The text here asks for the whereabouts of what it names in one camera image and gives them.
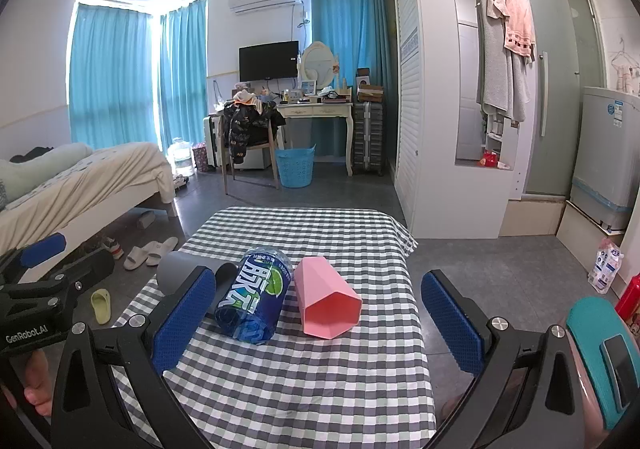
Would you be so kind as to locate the grey slipper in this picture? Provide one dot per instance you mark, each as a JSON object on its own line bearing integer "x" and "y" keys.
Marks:
{"x": 162, "y": 249}
{"x": 135, "y": 257}
{"x": 145, "y": 218}

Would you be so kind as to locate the person's left hand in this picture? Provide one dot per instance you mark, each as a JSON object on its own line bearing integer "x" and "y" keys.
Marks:
{"x": 34, "y": 381}

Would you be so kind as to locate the cardboard box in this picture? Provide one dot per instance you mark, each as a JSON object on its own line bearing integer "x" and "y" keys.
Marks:
{"x": 370, "y": 91}

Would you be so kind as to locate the blue plastic bottle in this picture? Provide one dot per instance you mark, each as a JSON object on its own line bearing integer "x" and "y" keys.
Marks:
{"x": 255, "y": 299}

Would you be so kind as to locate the dark patterned jacket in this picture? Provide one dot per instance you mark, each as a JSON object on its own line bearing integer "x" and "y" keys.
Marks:
{"x": 247, "y": 121}

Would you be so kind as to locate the pink faceted cup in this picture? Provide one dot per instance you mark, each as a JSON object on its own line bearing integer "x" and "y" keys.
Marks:
{"x": 327, "y": 301}

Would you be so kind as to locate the grey hanging towel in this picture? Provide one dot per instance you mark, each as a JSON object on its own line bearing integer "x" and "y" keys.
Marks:
{"x": 500, "y": 64}

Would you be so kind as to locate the red packet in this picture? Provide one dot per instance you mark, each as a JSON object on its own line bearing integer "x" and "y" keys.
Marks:
{"x": 489, "y": 159}

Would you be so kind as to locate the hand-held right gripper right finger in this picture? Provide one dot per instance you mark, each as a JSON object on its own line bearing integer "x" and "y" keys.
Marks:
{"x": 450, "y": 324}

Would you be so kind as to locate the tall blue curtain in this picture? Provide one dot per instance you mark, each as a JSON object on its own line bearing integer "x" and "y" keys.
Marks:
{"x": 347, "y": 54}

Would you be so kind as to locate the pale green pillow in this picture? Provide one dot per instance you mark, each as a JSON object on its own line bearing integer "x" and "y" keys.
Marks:
{"x": 42, "y": 163}

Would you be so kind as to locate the white photo frame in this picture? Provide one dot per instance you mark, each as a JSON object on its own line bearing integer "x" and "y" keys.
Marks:
{"x": 309, "y": 87}

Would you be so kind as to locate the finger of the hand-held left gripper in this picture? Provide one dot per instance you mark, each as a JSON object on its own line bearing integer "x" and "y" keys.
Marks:
{"x": 85, "y": 270}
{"x": 45, "y": 250}

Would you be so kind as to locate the yellow slipper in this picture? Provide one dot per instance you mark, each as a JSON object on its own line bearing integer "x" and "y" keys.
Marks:
{"x": 101, "y": 305}

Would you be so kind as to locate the frosted glass door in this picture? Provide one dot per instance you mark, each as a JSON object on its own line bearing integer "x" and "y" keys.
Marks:
{"x": 555, "y": 79}

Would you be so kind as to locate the clear water jug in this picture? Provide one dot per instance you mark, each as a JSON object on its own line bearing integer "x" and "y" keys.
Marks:
{"x": 181, "y": 158}

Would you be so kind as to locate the white dressing table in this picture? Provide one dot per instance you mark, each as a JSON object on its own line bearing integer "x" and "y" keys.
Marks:
{"x": 317, "y": 111}

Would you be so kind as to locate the blue laundry basket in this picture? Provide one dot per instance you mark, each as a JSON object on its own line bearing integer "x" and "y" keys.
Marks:
{"x": 295, "y": 168}

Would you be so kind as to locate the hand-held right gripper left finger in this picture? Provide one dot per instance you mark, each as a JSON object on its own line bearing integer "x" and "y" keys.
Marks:
{"x": 184, "y": 321}

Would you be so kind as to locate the black television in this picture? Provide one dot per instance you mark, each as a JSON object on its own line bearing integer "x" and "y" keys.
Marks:
{"x": 268, "y": 60}

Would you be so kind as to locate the pink patterned bag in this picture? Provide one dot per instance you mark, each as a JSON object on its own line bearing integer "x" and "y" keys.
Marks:
{"x": 200, "y": 157}

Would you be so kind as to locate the white suitcase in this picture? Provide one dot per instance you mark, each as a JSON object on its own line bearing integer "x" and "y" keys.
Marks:
{"x": 212, "y": 141}

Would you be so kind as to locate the dark ribbed suitcase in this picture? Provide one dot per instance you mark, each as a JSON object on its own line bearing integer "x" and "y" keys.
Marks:
{"x": 368, "y": 138}

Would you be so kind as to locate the dark grey cup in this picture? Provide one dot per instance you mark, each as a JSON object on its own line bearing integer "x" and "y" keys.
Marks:
{"x": 172, "y": 272}

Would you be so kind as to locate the pink hanging towel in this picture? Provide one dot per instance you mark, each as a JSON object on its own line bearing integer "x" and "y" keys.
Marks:
{"x": 517, "y": 24}

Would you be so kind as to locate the bed with beige sheet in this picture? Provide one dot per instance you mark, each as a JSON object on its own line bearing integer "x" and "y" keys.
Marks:
{"x": 85, "y": 189}

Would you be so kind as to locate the white plastic package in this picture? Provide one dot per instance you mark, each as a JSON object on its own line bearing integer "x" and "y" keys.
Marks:
{"x": 606, "y": 265}

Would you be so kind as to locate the grey washing machine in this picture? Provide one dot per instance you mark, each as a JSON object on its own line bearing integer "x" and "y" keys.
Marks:
{"x": 607, "y": 154}

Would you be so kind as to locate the wooden chair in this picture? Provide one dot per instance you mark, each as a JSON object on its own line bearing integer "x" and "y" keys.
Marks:
{"x": 250, "y": 154}

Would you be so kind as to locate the checked tablecloth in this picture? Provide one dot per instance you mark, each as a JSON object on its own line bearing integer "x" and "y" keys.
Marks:
{"x": 310, "y": 389}

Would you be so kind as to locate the white sneaker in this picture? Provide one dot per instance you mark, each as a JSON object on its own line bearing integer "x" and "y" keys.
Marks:
{"x": 113, "y": 247}

